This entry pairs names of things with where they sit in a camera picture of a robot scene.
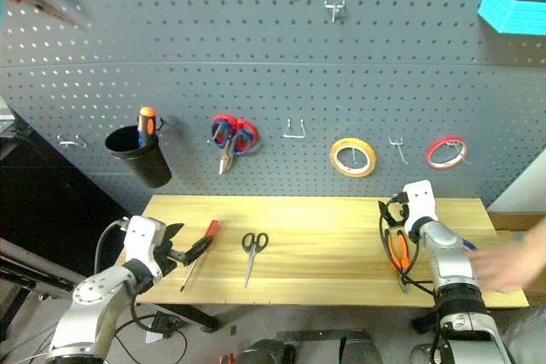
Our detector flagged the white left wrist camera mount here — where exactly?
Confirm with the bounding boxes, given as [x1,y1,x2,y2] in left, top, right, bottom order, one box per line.
[122,215,168,276]

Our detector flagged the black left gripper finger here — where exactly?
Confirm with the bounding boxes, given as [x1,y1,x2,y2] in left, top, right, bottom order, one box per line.
[163,222,186,241]
[183,235,213,268]

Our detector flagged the grey metal pegboard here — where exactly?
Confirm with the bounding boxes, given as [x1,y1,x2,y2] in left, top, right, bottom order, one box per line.
[0,0,546,208]

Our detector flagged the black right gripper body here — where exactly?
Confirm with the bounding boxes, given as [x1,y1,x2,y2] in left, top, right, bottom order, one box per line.
[386,193,411,228]

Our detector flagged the black table leg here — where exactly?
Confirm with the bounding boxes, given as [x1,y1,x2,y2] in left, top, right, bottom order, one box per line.
[139,302,221,333]

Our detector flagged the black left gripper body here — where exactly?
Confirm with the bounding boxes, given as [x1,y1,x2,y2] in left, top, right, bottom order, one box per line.
[155,234,191,276]

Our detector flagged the dark rounded shape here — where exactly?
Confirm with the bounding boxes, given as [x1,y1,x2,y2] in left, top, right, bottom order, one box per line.
[235,338,296,364]

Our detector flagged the orange black handled screwdriver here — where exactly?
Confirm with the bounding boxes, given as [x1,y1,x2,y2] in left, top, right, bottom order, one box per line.
[136,105,159,148]

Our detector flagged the black cabinet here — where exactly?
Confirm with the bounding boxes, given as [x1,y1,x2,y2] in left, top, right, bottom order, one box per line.
[0,133,142,292]

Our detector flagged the yellow tape roll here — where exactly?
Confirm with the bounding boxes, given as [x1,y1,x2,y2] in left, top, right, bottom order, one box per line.
[328,137,379,179]

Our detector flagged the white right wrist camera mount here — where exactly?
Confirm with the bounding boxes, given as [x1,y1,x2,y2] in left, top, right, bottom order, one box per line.
[402,180,439,234]

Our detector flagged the black floor cable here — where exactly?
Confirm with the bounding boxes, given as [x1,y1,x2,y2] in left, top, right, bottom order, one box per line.
[113,313,189,364]

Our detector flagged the metal loop hook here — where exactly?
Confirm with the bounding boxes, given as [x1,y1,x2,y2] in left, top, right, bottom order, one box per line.
[56,133,88,151]

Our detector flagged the red tape roll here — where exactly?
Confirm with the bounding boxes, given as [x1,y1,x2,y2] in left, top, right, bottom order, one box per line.
[425,136,468,170]

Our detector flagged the slim double metal hook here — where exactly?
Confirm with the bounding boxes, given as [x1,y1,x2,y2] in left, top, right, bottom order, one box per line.
[387,136,410,165]

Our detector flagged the red blue handled shears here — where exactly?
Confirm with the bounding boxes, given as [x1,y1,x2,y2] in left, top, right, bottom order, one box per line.
[210,113,259,176]

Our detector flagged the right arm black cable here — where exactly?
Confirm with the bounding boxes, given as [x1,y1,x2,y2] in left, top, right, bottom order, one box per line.
[378,210,437,298]

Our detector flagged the red handled screwdriver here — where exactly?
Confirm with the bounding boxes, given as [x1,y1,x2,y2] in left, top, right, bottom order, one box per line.
[179,219,221,293]

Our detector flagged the cyan plastic bin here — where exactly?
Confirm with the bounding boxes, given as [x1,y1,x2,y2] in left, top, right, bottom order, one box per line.
[477,0,546,37]

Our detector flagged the trapezoid wire metal hook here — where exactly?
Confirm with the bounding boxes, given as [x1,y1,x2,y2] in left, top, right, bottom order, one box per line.
[282,118,309,140]

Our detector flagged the black handled scissors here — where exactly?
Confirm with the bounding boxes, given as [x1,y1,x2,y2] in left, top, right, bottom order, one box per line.
[241,231,270,289]

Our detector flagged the black cup holder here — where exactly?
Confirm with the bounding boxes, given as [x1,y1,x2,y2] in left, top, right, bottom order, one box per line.
[104,124,173,189]

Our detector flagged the black power strip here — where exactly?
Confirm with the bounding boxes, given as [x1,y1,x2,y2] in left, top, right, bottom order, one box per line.
[149,311,177,336]

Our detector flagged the person's bare hand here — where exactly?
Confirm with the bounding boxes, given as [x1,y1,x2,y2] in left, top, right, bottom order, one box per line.
[468,215,546,294]

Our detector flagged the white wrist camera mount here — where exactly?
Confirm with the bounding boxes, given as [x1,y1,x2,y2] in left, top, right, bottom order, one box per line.
[122,215,168,276]
[402,180,439,234]

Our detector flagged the short double metal hook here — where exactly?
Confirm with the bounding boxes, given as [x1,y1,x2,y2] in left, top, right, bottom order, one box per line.
[323,0,347,24]

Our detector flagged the grey person's clothing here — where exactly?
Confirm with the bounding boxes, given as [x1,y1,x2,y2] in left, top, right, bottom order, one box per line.
[501,308,546,364]

